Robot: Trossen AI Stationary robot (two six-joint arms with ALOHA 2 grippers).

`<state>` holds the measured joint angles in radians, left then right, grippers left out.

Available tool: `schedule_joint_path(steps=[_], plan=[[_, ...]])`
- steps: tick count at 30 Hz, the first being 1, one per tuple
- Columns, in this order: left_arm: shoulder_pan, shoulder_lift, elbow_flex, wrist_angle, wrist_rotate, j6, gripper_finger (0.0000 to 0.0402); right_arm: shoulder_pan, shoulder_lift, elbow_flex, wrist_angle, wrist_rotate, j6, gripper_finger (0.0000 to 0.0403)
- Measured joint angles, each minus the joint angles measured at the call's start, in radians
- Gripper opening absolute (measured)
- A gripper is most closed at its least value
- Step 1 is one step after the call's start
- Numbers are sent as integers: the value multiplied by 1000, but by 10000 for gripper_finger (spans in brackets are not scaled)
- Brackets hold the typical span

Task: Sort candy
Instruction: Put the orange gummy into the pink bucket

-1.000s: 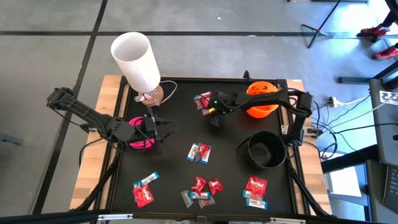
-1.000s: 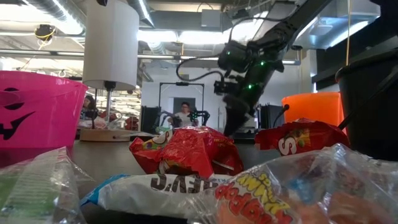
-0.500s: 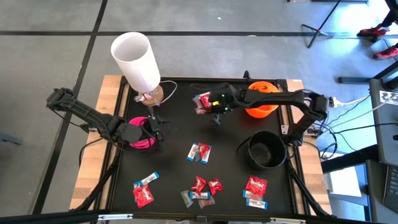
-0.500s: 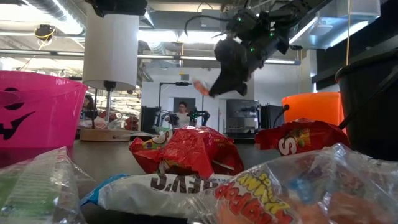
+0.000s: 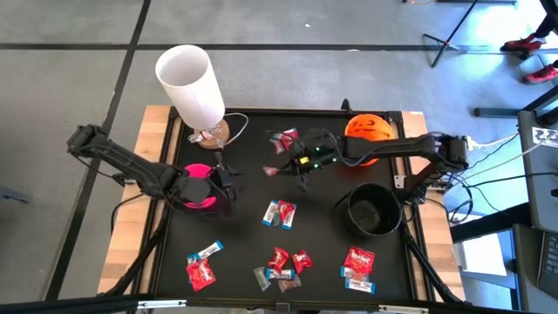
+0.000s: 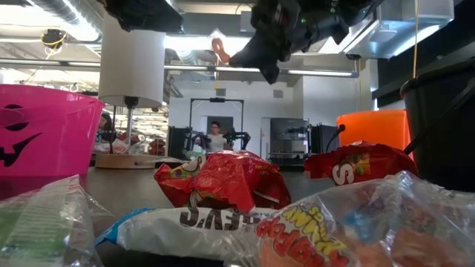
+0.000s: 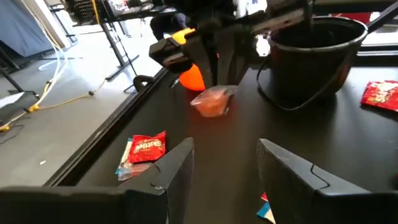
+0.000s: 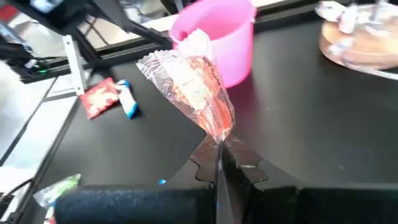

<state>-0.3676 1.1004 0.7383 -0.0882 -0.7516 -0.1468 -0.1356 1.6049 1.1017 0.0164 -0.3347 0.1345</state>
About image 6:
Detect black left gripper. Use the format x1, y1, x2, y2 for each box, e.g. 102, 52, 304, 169
98, 0, 184, 33

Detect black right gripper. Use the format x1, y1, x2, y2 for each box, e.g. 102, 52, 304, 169
229, 0, 335, 85

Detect black pumpkin bucket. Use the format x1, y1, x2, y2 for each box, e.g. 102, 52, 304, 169
399, 57, 475, 193

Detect clear green candy bag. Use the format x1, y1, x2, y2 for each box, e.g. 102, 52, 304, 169
0, 174, 114, 267

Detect white shade table lamp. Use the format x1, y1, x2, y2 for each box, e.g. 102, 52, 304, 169
95, 13, 167, 171

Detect long ceiling light bar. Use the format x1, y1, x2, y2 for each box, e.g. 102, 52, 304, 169
163, 65, 360, 79

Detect grey workstation rack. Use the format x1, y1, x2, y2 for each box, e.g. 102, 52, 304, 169
269, 117, 311, 166

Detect person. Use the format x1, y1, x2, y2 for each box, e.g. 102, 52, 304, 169
96, 112, 116, 144
202, 120, 229, 153

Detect black upright panel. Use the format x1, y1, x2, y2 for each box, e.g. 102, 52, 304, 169
167, 125, 191, 160
310, 124, 341, 155

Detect orange pumpkin bucket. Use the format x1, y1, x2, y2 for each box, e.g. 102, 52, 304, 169
325, 109, 413, 161

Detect clear plastic wrap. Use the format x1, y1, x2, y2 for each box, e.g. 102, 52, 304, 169
111, 131, 148, 155

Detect pink pumpkin bucket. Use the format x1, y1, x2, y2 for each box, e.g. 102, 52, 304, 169
0, 83, 106, 178

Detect clear Sour Patch bag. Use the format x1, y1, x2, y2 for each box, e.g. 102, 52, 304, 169
237, 170, 475, 267

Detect white blue Hershey's bar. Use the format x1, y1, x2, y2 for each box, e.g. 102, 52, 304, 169
95, 205, 283, 263

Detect black gantry frame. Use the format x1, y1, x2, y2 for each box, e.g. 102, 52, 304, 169
188, 97, 245, 151

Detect yellow cable reel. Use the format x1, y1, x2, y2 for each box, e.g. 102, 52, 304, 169
39, 28, 68, 60

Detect silver rectangular air duct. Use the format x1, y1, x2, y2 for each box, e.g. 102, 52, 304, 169
337, 0, 456, 60

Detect yellow hanging rope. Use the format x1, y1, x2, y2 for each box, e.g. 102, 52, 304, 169
412, 0, 420, 79

